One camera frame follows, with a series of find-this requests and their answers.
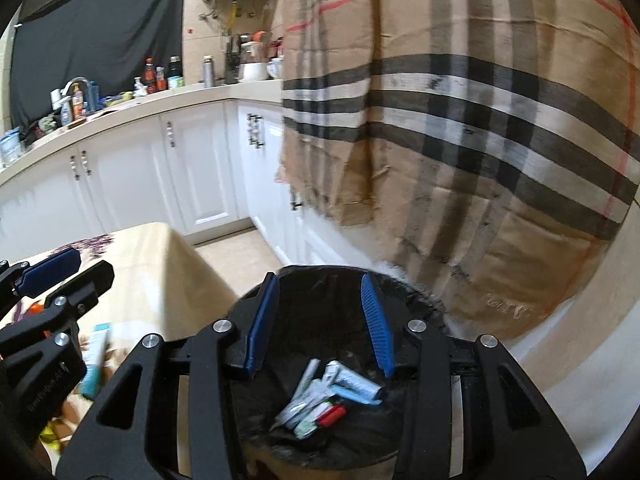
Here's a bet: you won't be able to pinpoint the white lower cabinets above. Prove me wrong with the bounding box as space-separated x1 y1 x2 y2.
0 98 302 266

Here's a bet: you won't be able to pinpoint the chrome kitchen faucet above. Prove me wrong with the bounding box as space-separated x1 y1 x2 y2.
61 76 100 118

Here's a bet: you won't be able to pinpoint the white blender jug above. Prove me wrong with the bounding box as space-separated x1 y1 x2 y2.
239 41 269 82

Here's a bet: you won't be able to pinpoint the plaid beige curtain cloth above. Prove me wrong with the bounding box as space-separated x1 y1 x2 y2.
281 0 639 338

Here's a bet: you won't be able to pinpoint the green white wrapper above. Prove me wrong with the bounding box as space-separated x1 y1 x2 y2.
294 401 333 440

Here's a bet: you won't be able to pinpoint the red black bottle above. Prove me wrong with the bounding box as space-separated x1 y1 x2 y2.
316 404 347 429

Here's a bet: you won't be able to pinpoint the black trash bin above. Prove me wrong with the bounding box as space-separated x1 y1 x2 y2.
232 266 447 479

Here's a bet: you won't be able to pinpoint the floral tablecloth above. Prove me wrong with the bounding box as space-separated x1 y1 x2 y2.
70 222 238 384

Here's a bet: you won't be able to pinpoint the steel thermos bottle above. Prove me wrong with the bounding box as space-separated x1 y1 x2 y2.
202 55 215 88

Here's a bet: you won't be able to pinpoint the black window curtain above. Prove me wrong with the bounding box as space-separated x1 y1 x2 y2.
9 0 183 129

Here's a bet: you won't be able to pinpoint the teal white tube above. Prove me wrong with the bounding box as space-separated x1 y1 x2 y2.
79 323 111 401

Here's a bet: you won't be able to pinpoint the yellow snack wrapper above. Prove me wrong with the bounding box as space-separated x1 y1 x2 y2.
39 419 61 450

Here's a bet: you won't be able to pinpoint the blue stick packet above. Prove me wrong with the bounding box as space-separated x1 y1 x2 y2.
330 385 382 405

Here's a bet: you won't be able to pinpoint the white tube wrapper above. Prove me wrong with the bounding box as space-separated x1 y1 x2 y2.
322 361 382 402

